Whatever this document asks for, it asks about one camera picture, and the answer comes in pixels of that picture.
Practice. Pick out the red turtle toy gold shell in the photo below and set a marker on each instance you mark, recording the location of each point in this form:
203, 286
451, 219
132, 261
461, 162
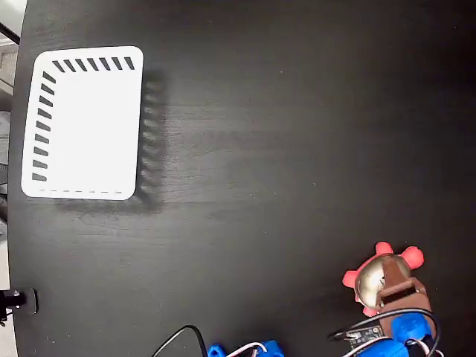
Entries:
366, 282

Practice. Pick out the black metal rod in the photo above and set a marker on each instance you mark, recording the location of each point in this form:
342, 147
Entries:
9, 32

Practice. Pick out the black table clamp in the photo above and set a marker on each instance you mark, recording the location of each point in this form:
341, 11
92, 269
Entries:
22, 299

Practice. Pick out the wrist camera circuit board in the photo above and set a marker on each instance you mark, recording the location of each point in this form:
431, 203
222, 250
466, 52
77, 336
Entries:
366, 331

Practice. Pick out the white slotted plastic basket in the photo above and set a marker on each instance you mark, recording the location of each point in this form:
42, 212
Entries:
96, 134

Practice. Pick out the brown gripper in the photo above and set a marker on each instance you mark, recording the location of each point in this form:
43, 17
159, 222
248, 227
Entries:
404, 297

